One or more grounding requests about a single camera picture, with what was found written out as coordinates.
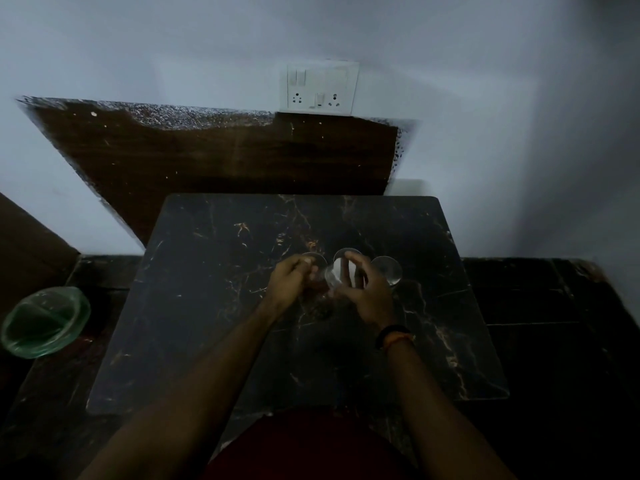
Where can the person's right thumb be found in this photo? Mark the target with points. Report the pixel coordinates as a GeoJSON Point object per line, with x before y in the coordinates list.
{"type": "Point", "coordinates": [345, 292]}

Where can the orange wrist thread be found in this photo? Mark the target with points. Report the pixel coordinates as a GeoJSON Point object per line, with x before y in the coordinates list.
{"type": "Point", "coordinates": [400, 339]}

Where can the person's right forearm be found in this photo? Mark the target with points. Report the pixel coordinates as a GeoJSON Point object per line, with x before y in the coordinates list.
{"type": "Point", "coordinates": [430, 409]}

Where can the clear drinking glass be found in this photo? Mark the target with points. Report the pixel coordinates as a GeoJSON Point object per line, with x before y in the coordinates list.
{"type": "Point", "coordinates": [317, 259]}
{"type": "Point", "coordinates": [334, 276]}
{"type": "Point", "coordinates": [345, 255]}
{"type": "Point", "coordinates": [388, 270]}

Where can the white switch socket panel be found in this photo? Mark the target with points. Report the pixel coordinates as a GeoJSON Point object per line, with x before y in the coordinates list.
{"type": "Point", "coordinates": [322, 87]}

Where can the person's right hand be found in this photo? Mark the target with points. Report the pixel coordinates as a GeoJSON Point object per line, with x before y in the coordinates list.
{"type": "Point", "coordinates": [372, 299]}

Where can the person's dark red shirt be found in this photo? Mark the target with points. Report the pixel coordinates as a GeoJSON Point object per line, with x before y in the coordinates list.
{"type": "Point", "coordinates": [310, 447]}

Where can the brown wooden furniture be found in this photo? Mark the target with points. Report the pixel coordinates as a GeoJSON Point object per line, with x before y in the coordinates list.
{"type": "Point", "coordinates": [30, 254]}

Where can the person's left fingers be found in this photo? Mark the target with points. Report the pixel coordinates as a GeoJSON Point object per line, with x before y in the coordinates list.
{"type": "Point", "coordinates": [303, 267]}

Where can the dark brown wooden board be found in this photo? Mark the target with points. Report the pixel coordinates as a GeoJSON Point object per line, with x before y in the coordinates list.
{"type": "Point", "coordinates": [210, 154]}

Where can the person's left hand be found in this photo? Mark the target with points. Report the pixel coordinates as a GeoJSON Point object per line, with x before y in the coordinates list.
{"type": "Point", "coordinates": [285, 287]}

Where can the green lined waste bin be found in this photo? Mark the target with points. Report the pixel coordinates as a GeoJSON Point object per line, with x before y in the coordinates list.
{"type": "Point", "coordinates": [44, 322]}

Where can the person's left forearm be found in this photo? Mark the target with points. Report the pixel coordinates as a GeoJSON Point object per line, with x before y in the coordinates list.
{"type": "Point", "coordinates": [200, 394]}

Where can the black wristband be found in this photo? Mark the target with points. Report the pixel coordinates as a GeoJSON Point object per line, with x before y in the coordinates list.
{"type": "Point", "coordinates": [391, 331]}

